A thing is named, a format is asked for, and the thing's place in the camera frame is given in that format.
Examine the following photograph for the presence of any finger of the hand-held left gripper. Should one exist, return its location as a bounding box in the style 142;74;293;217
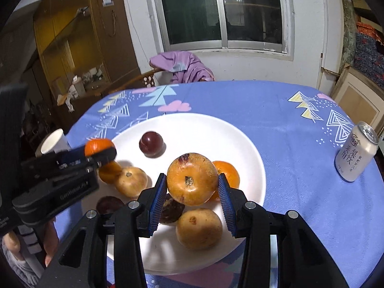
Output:
20;148;90;184
51;148;117;188

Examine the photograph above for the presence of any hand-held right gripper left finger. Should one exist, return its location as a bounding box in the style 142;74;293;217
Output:
37;173;168;288

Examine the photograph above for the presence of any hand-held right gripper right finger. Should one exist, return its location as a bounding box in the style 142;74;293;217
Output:
217;173;344;288

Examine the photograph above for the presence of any large orange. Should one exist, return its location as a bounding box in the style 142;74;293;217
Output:
84;138;116;157
211;160;240;201

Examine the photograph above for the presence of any dark purple wrinkled fruit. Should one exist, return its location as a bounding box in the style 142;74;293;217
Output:
159;193;186;224
96;196;124;216

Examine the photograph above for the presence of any tan round fruit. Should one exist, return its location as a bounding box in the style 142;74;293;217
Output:
115;166;148;198
175;208;223;250

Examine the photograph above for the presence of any orange-tan spotted fruit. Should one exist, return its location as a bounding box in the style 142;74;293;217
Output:
166;153;219;207

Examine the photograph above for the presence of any dark red plum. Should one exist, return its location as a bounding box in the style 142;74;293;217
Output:
138;131;165;157

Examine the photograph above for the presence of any white plate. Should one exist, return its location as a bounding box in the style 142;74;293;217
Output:
102;112;267;275

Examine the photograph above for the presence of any person's left hand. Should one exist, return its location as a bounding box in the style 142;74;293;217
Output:
1;220;60;269

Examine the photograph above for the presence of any white paper cup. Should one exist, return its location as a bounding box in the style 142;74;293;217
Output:
40;128;71;156

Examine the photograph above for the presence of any white crumpled bag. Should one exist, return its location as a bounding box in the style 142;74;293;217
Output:
57;91;79;111

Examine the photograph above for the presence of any small white carton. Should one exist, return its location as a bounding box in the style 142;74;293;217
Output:
72;76;86;96

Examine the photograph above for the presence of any small cardboard box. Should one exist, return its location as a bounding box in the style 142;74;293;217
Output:
52;76;71;96

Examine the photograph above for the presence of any blue printed tablecloth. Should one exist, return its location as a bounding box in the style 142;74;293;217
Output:
64;80;384;288

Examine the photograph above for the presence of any wooden cabinet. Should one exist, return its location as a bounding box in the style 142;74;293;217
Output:
32;0;141;102

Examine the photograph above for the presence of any purple garment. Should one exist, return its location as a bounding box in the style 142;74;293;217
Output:
149;51;215;84

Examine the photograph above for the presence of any white drink can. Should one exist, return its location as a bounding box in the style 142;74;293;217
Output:
334;121;380;182

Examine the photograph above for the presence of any window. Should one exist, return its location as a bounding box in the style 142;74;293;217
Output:
143;0;296;62

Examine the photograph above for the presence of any white board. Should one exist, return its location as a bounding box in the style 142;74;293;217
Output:
322;0;345;77

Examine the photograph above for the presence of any stack of patterned boxes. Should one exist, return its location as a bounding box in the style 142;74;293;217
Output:
355;21;384;86

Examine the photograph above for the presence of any green patterned panel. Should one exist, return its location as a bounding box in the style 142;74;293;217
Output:
341;0;358;69

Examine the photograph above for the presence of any wooden picture frame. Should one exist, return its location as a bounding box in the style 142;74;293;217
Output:
330;63;384;126

